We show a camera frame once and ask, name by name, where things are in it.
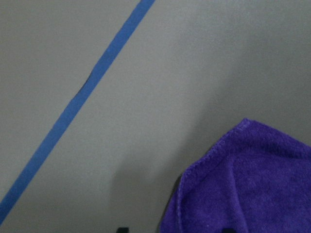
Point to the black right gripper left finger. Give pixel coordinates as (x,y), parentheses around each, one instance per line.
(122,230)

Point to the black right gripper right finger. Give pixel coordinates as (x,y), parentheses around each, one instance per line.
(228,230)

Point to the purple microfiber towel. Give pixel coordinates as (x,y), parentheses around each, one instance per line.
(255,179)

